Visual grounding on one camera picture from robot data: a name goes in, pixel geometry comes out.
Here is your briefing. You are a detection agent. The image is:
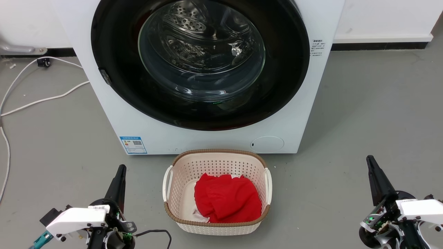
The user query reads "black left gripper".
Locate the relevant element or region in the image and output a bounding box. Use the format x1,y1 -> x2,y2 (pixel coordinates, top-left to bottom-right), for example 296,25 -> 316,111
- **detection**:
87,165 -> 137,249

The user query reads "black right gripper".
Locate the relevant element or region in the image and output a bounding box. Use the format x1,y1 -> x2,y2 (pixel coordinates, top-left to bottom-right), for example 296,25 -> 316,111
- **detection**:
359,155 -> 428,249

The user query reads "white front-load washing machine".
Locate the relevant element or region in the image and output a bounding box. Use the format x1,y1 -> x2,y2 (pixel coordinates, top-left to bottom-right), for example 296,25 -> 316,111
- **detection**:
52,0 -> 346,155

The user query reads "round black glass washer door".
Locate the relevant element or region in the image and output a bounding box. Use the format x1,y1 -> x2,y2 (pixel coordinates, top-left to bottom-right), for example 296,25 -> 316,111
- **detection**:
91,0 -> 310,131

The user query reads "blue energy label sticker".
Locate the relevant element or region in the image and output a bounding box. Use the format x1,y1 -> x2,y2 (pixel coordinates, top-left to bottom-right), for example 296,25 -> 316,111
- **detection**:
120,136 -> 148,155

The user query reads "cream plastic laundry basket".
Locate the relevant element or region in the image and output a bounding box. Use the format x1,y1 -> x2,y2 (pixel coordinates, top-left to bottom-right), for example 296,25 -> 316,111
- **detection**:
163,149 -> 273,236

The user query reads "red garment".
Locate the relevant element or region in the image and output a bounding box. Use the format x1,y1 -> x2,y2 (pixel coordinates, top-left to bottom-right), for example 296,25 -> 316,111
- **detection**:
194,173 -> 262,223

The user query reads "round white filter cover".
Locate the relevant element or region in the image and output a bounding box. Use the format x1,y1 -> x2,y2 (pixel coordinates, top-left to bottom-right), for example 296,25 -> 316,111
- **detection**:
250,136 -> 284,153

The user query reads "small printed text sticker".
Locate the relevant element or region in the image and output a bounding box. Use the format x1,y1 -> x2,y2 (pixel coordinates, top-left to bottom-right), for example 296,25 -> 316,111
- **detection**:
310,39 -> 326,56

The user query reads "steel washer drum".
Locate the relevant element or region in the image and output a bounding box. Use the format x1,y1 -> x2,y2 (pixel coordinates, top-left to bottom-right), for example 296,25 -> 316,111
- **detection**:
138,0 -> 266,103

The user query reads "white left camera bracket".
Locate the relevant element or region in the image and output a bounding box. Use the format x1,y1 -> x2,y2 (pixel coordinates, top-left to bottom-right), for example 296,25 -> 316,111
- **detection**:
46,205 -> 111,242

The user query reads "white camera bracket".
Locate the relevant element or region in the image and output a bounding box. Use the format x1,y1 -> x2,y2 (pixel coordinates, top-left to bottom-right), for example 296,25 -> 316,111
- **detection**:
396,194 -> 443,231
46,205 -> 111,242

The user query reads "white right camera bracket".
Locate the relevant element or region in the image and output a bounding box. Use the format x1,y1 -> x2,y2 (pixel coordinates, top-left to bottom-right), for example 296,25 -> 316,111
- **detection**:
396,194 -> 443,231

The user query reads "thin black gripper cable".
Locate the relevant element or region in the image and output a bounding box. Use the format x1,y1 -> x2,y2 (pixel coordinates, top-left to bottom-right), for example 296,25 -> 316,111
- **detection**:
133,229 -> 172,249

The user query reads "teal camera cable plug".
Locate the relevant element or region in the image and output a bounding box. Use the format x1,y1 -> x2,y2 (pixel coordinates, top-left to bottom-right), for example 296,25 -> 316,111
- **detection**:
29,231 -> 54,249

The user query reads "white floor cable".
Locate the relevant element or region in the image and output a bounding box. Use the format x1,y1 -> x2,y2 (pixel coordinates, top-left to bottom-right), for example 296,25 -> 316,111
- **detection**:
0,81 -> 90,117
0,56 -> 84,112
0,126 -> 11,203

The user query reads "grey metal foot bracket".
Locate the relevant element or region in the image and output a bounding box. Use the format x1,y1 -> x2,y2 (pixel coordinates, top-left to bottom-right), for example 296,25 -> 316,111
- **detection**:
0,33 -> 48,56

